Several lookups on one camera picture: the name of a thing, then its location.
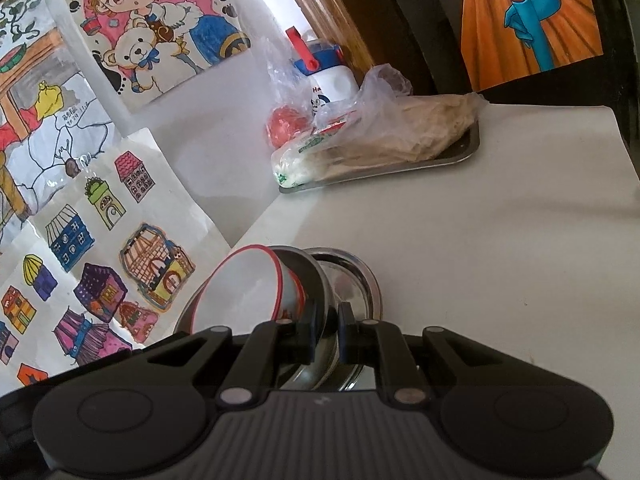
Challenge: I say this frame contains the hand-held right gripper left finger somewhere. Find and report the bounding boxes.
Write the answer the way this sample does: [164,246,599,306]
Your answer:
[144,304,322,407]

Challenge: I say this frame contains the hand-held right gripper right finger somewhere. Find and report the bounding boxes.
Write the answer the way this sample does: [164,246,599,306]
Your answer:
[338,303,507,406]

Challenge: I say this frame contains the white bowl with red rim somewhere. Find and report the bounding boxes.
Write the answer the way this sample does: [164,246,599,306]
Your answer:
[192,245,306,337]
[287,265,307,319]

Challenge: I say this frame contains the steel plate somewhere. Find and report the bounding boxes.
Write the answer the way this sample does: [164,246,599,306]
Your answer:
[320,364,364,394]
[280,247,384,394]

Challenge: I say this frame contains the steel bowl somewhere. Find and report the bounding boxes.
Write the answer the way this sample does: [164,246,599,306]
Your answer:
[172,245,334,391]

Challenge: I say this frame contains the white bagged buns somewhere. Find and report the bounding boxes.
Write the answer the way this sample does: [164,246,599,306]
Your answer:
[271,127,351,189]

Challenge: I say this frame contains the houses drawing sheet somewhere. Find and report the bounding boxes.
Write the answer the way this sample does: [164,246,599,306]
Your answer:
[0,127,232,389]

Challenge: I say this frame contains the steel tray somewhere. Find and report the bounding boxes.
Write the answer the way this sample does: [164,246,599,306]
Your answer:
[278,120,481,195]

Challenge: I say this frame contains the red bagged food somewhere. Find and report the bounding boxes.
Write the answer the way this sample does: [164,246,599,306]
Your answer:
[266,104,311,149]

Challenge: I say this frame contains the bagged flatbread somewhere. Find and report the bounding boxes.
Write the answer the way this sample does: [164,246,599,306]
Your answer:
[320,92,489,171]

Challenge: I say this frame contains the clear plastic bag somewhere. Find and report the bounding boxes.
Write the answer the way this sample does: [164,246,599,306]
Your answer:
[260,35,414,161]

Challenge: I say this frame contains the seated figure drawing sheet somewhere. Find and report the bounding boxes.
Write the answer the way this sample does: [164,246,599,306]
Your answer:
[0,0,124,256]

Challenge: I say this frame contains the wooden frame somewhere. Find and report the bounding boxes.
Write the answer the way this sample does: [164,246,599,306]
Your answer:
[270,0,396,81]

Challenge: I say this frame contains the orange dress wall poster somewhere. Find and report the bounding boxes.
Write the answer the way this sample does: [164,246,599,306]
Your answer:
[460,0,605,92]

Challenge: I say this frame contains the teddy bear wall poster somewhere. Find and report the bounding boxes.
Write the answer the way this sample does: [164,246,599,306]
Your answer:
[55,0,251,114]

